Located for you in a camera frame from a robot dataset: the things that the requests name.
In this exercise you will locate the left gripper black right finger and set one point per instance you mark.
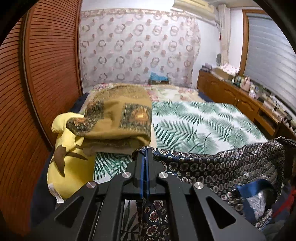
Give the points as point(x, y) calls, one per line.
point(194, 211)

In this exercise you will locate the navy patterned silk garment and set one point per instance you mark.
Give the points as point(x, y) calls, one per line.
point(266, 163)

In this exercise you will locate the navy bed sheet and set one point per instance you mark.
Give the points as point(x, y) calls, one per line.
point(79, 103)

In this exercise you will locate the cardboard box with cloth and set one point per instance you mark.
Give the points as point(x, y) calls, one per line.
point(227, 71)

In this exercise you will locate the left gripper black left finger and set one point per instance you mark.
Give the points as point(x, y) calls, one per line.
point(95, 211)

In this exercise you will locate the yellow plush pillow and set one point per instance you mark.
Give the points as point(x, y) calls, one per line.
point(70, 168)

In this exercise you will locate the long wooden sideboard cabinet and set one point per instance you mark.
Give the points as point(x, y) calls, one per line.
point(223, 92)

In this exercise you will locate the pink ceramic jug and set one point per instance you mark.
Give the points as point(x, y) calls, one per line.
point(245, 84)

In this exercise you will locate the olive sunflower folded towel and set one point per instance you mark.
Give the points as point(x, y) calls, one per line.
point(118, 120)

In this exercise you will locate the circle pattern lace curtain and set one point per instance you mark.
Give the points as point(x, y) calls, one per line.
point(129, 45)

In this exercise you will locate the grey window roller blind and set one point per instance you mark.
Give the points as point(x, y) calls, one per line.
point(270, 58)

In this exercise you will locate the blue item at headboard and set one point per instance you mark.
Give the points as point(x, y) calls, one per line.
point(155, 79)

